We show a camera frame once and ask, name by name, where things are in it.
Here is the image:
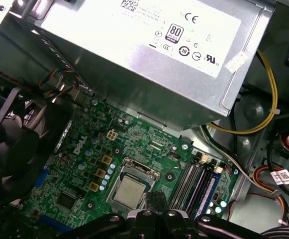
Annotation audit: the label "blue RAM slot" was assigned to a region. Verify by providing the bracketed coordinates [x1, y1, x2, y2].
[198, 169, 222, 221]

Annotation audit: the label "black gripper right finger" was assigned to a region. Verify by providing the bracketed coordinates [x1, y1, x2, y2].
[156, 191, 267, 239]

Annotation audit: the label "yellow wire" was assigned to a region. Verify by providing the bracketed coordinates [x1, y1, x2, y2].
[206, 49, 279, 135]

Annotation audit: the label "red orange wire bundle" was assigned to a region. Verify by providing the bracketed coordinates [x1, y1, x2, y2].
[252, 166, 289, 225]

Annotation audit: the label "black case fan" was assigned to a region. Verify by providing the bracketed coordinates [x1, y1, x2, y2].
[0, 86, 79, 212]

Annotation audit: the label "grey power supply unit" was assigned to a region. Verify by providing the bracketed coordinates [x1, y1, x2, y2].
[0, 0, 277, 132]

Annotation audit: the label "silver CPU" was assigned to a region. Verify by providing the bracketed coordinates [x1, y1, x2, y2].
[113, 175, 147, 209]

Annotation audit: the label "black RAM slot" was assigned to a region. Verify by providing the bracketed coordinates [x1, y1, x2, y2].
[170, 159, 201, 212]
[180, 156, 209, 217]
[190, 161, 216, 220]

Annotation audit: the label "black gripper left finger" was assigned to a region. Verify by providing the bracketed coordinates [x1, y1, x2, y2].
[67, 191, 160, 239]

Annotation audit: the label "green motherboard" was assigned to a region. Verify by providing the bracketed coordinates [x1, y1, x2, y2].
[19, 98, 242, 239]

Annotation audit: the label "multicoloured fan wires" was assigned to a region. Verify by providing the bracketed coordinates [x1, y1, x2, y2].
[38, 68, 85, 98]

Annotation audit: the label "black PC case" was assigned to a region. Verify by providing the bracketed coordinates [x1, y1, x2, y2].
[0, 0, 289, 239]

